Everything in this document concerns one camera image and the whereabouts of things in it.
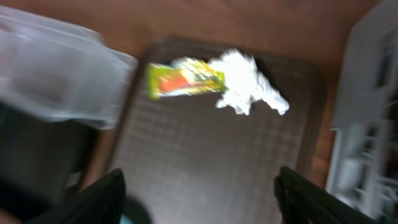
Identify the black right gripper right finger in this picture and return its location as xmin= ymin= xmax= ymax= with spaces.
xmin=274 ymin=167 xmax=376 ymax=224

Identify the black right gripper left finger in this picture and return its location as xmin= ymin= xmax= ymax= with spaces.
xmin=28 ymin=169 xmax=126 ymax=224

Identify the light blue rice bowl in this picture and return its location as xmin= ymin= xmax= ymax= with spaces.
xmin=119 ymin=215 xmax=134 ymax=224

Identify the grey dishwasher rack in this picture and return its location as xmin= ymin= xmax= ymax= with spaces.
xmin=326 ymin=0 xmax=397 ymax=223

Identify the black plastic tray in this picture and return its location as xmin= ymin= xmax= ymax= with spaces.
xmin=1 ymin=105 xmax=99 ymax=222

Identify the brown serving tray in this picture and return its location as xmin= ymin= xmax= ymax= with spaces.
xmin=81 ymin=39 xmax=326 ymax=223

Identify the crumpled white tissue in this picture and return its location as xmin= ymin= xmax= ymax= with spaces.
xmin=209 ymin=49 xmax=290 ymax=116

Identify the clear plastic bin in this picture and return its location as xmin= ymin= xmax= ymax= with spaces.
xmin=1 ymin=6 xmax=137 ymax=129

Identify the yellow green snack wrapper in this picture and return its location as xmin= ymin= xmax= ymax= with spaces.
xmin=146 ymin=57 xmax=225 ymax=99

